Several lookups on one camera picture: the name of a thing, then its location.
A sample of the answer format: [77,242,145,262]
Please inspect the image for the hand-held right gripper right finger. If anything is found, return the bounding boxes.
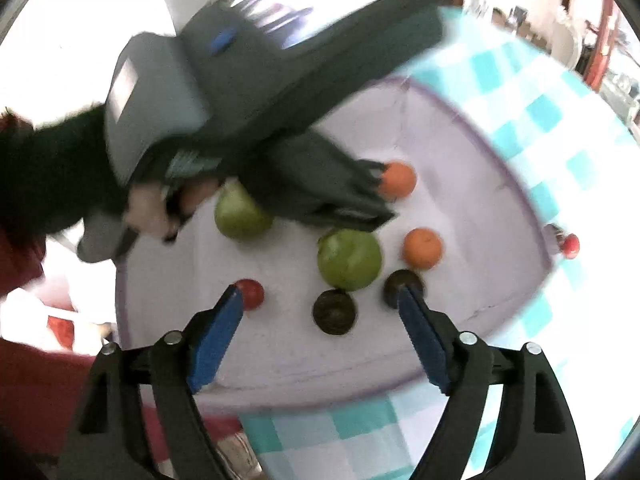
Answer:
[397,285,586,480]

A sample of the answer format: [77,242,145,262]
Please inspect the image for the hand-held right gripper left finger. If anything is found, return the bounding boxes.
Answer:
[60,284,246,480]

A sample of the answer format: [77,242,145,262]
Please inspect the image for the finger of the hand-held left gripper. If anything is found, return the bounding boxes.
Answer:
[240,152,399,235]
[300,130,390,188]

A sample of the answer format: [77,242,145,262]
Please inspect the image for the small orange fruit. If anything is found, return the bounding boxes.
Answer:
[377,161,418,198]

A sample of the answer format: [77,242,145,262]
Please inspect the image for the small red tomato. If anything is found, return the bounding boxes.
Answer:
[235,279,265,309]

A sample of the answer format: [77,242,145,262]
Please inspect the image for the green persimmon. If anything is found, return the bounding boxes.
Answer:
[316,228,384,292]
[214,180,275,241]

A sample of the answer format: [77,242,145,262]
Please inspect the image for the small dark fruit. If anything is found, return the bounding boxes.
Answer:
[382,269,427,308]

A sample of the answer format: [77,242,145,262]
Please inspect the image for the purple storage box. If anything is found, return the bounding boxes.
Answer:
[114,75,556,416]

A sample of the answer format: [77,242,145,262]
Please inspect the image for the orange tangerine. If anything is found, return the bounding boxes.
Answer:
[402,227,444,270]

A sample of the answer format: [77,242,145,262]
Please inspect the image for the dark round fruit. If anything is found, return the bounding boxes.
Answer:
[312,289,357,336]

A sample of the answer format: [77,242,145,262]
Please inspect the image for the person's left forearm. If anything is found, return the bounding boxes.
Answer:
[0,102,128,236]

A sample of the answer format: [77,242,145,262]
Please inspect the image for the person's left hand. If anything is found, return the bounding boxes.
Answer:
[122,177,223,245]

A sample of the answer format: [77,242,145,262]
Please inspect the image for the teal checked tablecloth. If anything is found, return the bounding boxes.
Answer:
[240,7,640,480]

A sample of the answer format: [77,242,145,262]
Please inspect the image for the person's red clothing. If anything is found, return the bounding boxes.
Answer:
[0,110,246,480]

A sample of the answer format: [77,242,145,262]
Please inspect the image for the brown wooden post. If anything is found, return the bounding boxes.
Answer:
[585,0,618,91]

